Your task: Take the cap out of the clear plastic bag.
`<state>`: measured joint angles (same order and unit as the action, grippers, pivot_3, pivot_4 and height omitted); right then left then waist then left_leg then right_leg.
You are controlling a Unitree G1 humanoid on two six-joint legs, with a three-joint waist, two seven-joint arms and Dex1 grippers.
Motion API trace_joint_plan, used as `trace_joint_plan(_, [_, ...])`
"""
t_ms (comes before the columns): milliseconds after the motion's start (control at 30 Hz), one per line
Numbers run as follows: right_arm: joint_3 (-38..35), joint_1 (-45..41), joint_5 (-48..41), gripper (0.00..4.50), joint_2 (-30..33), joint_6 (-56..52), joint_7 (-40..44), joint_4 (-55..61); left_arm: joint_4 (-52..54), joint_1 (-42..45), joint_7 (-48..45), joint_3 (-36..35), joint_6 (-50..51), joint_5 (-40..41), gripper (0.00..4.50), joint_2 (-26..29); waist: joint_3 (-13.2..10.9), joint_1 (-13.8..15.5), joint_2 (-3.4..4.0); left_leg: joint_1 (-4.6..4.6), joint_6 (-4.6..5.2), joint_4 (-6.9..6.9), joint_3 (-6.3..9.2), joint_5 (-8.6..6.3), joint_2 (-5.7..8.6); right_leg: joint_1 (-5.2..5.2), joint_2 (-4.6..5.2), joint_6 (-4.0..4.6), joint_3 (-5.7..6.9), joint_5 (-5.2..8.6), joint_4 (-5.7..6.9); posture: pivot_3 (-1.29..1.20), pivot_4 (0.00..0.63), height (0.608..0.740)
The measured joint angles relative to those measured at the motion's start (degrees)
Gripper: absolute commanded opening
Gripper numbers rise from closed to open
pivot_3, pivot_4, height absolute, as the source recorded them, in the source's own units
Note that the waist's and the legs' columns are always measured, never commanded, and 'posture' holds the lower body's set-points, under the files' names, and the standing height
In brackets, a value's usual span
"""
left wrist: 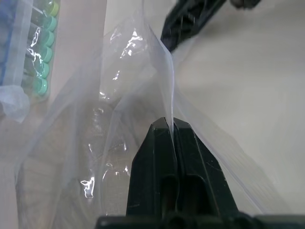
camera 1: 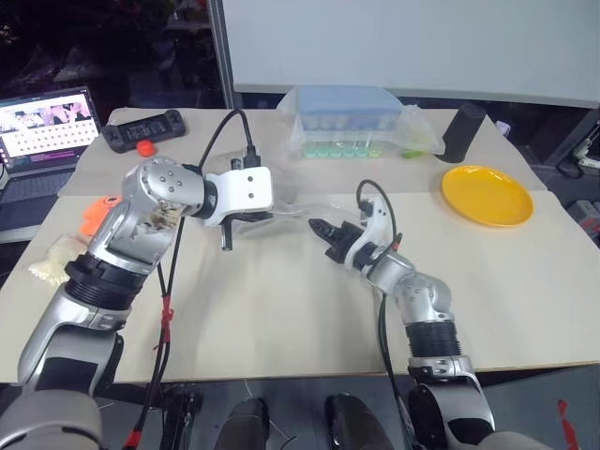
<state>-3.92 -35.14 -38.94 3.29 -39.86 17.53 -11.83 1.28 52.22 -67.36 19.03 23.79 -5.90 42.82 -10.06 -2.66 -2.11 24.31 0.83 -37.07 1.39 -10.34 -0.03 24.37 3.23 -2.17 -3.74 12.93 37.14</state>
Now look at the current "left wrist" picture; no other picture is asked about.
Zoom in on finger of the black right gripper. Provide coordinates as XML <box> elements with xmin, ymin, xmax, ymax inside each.
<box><xmin>160</xmin><ymin>0</ymin><xmax>203</xmax><ymax>50</ymax></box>
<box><xmin>167</xmin><ymin>0</ymin><xmax>227</xmax><ymax>52</ymax></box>

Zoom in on green capped marker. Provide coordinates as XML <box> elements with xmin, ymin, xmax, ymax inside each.
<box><xmin>28</xmin><ymin>26</ymin><xmax>56</xmax><ymax>47</ymax></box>
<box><xmin>21</xmin><ymin>75</ymin><xmax>49</xmax><ymax>96</ymax></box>
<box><xmin>25</xmin><ymin>45</ymin><xmax>53</xmax><ymax>62</ymax></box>
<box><xmin>30</xmin><ymin>15</ymin><xmax>58</xmax><ymax>32</ymax></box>

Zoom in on yellow-green capped marker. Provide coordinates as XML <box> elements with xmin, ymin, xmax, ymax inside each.
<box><xmin>33</xmin><ymin>0</ymin><xmax>60</xmax><ymax>17</ymax></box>

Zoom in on clear plastic zip bag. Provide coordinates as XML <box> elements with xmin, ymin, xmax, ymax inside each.
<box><xmin>13</xmin><ymin>0</ymin><xmax>295</xmax><ymax>229</ymax></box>

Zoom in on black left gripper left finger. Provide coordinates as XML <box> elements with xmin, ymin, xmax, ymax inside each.
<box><xmin>125</xmin><ymin>116</ymin><xmax>179</xmax><ymax>217</ymax></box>

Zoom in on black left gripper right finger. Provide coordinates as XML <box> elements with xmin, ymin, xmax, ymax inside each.
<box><xmin>172</xmin><ymin>117</ymin><xmax>239</xmax><ymax>215</ymax></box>

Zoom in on white crumpled plastic bag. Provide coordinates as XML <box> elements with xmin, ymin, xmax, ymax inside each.
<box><xmin>0</xmin><ymin>84</ymin><xmax>31</xmax><ymax>124</ymax></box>

